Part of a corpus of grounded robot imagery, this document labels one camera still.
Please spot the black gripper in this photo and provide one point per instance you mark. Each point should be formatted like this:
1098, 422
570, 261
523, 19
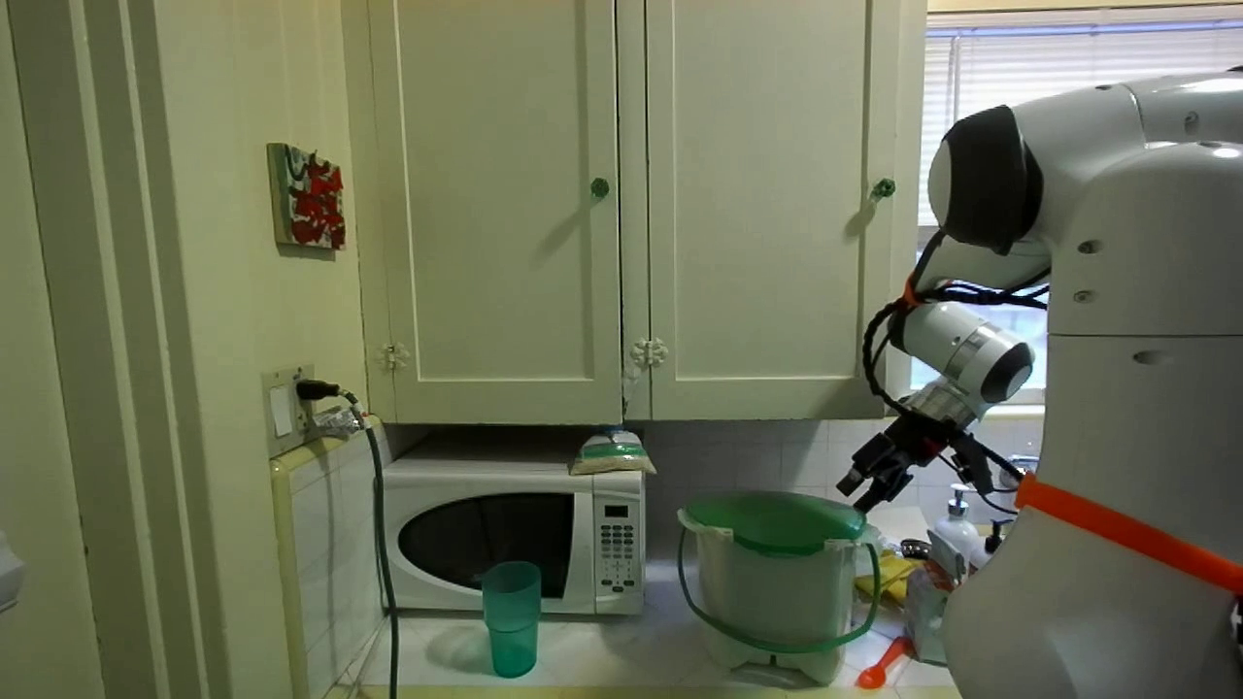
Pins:
927, 436

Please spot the green trash can lid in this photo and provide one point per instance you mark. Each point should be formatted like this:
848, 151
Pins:
778, 520

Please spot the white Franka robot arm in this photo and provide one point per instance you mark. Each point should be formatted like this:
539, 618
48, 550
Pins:
1141, 388

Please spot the white trash can body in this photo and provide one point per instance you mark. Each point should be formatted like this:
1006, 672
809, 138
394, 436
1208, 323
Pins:
778, 594

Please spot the white pump soap bottle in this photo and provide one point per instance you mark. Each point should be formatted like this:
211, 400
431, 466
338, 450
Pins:
956, 536

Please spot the blue orange coffee bag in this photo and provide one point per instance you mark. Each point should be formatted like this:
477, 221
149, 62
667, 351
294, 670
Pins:
927, 618

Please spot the orange spatula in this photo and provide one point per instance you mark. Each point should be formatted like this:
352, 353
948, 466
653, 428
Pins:
882, 664

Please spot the dark round cabinet knob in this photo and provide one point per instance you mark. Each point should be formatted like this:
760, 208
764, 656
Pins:
882, 187
600, 187

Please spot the white microwave oven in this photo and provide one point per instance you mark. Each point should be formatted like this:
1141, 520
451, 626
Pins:
518, 528

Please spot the teal plastic cup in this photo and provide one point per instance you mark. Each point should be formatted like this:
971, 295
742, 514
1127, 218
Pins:
509, 621

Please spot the white window blind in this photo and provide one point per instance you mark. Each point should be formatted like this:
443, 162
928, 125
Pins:
1010, 62

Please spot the cream wall cabinet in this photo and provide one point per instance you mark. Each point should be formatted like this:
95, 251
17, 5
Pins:
518, 194

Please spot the white wall outlet plate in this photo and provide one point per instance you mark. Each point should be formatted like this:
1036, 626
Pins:
276, 414

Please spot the red floral wall picture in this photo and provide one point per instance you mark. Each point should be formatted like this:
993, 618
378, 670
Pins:
313, 194

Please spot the cream panelled door with frame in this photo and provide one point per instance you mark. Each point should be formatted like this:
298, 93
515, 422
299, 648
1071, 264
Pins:
131, 323

